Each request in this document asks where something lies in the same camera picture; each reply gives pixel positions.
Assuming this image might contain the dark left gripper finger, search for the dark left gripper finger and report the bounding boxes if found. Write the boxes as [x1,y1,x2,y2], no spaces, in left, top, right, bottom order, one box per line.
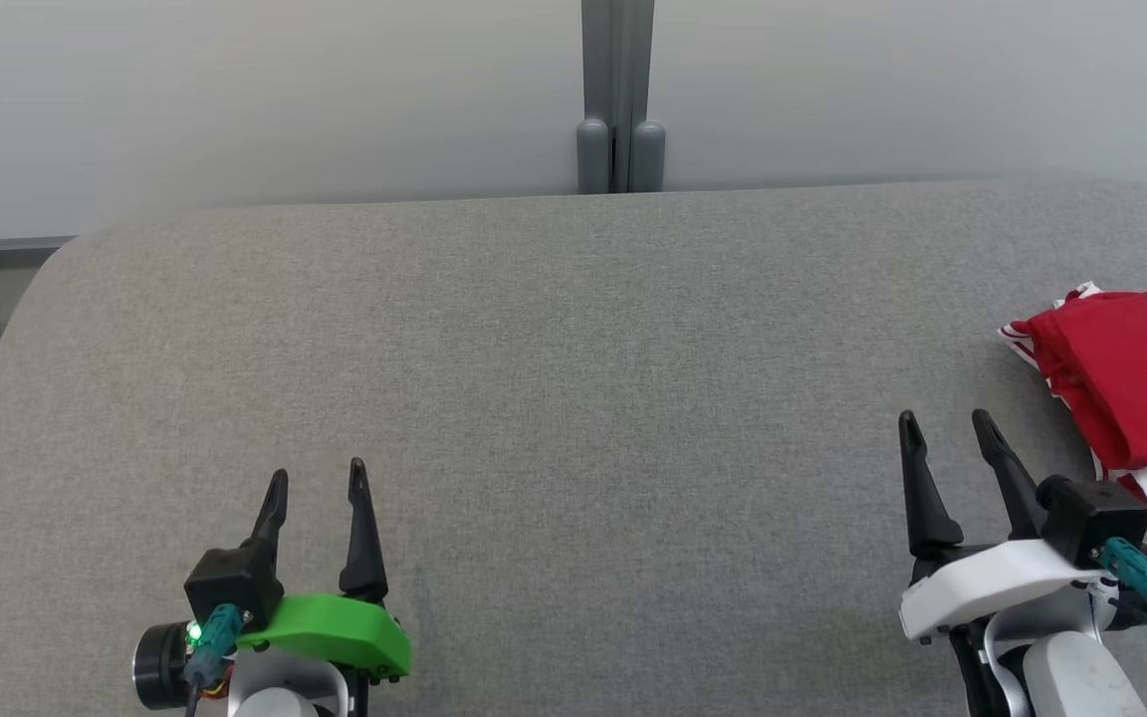
[248,469,290,574]
[339,458,390,603]

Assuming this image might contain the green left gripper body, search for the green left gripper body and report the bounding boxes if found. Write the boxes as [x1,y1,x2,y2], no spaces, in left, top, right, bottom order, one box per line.
[132,594,413,710]

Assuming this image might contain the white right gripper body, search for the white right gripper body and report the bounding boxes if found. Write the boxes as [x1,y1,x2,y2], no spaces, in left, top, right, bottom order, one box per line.
[898,538,1117,643]

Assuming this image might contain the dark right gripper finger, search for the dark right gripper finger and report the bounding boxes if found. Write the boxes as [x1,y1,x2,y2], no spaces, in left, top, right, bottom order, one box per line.
[897,409,965,559]
[971,408,1047,541]

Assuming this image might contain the red jersey white sleeves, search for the red jersey white sleeves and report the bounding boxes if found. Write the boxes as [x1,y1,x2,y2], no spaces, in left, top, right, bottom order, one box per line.
[997,274,1147,526]

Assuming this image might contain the black left cable teal plug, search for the black left cable teal plug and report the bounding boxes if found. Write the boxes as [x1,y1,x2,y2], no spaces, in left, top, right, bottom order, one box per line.
[182,602,246,717]

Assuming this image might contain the grey partition post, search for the grey partition post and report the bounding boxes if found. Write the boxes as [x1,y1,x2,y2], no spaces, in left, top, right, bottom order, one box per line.
[576,0,667,195]

